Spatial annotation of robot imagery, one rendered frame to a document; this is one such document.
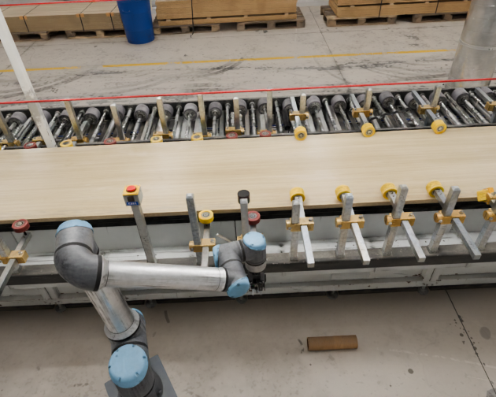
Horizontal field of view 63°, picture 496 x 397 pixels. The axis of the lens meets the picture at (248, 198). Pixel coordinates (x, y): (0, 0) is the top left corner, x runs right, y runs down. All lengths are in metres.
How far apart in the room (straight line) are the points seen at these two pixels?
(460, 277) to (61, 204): 2.55
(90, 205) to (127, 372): 1.03
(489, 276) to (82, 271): 2.59
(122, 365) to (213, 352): 1.04
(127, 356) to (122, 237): 0.87
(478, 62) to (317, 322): 3.80
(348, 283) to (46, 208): 1.92
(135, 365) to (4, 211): 1.28
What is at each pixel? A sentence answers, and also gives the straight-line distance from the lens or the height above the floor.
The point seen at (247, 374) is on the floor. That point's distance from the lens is 2.62.
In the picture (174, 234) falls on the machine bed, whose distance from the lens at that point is 2.36.
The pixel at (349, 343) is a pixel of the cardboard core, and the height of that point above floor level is 0.07.
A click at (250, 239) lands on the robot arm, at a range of 1.61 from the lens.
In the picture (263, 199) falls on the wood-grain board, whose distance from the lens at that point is 2.23.
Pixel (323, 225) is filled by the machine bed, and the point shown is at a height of 0.73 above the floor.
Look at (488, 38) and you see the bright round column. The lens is 5.48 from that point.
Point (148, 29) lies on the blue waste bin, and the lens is 7.44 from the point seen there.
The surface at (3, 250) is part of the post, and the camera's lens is 2.41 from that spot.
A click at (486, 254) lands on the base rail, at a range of 2.51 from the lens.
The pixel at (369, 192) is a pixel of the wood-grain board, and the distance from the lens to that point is 2.35.
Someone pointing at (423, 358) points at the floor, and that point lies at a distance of 2.83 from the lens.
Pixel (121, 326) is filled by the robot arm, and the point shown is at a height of 0.93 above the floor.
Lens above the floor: 2.36
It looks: 41 degrees down
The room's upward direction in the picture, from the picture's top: 3 degrees counter-clockwise
